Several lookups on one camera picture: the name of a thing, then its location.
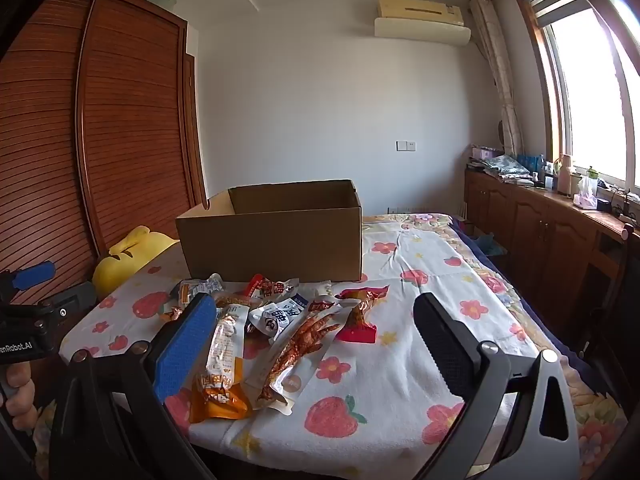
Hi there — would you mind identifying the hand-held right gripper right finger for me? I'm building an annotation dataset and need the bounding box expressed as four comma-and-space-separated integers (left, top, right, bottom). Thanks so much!
414, 292, 581, 480

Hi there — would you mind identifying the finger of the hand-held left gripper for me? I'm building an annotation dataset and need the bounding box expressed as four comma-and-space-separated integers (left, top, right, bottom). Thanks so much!
37, 281, 97, 320
0, 261, 57, 293

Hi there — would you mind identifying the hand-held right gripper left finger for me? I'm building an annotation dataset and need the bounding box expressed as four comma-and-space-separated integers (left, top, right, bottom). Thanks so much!
47, 292, 218, 480

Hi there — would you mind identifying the orange snack packet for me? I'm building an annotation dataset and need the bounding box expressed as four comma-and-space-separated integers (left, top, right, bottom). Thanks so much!
189, 305, 253, 423

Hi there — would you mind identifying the silver snack packet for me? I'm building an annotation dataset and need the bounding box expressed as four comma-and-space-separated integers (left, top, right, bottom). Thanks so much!
172, 273, 224, 308

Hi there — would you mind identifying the blue and white snack packet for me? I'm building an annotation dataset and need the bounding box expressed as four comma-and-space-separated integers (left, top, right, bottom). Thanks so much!
248, 296, 310, 343

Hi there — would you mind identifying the red and white snack packet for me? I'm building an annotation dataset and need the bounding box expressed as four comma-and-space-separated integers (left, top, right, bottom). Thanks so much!
243, 274, 301, 301

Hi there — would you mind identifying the clear chicken feet packet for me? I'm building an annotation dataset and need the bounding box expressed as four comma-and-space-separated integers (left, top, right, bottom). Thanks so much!
245, 305, 356, 416

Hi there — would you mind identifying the brown cardboard box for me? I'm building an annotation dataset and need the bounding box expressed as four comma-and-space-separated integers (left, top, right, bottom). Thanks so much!
175, 179, 363, 283

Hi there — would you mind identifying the person's left hand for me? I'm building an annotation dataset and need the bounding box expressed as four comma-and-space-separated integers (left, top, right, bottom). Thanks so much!
0, 361, 40, 432

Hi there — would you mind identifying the floral white bed sheet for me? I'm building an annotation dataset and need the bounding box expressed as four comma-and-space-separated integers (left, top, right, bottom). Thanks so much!
60, 212, 628, 480

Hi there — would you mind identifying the yellow plush toy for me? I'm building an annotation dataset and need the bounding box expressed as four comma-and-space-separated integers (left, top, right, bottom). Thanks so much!
92, 225, 180, 301

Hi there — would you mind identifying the blue crumpled cloth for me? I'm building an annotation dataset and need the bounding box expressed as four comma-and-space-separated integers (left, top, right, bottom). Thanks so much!
475, 232, 507, 257

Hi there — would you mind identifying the long brown wooden cabinet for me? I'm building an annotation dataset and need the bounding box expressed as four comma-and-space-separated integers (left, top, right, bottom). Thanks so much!
464, 165, 640, 356

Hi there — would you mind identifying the brown slatted wooden wardrobe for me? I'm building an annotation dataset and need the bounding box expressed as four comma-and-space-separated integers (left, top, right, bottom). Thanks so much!
0, 0, 208, 306

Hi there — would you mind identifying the dark wooden chair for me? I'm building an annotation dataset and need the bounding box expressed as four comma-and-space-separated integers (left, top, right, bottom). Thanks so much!
580, 224, 640, 361

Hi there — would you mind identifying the patterned folded cloth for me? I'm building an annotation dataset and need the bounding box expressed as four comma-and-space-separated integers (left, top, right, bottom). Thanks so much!
482, 155, 533, 181

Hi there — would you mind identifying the blue bottles pack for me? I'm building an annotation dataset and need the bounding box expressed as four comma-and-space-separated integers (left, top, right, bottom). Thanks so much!
517, 152, 548, 176

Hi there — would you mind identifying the pink thermos bottle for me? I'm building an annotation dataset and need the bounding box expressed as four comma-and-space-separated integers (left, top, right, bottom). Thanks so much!
557, 154, 575, 196

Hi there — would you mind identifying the patterned beige curtain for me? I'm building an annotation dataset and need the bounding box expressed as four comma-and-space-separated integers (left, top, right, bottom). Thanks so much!
469, 0, 523, 158

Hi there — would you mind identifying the wooden framed window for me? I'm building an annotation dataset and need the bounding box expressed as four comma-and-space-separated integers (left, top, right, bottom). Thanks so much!
515, 0, 640, 191

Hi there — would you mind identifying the cream wall air conditioner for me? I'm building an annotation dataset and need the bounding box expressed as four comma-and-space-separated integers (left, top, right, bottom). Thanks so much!
374, 0, 472, 46

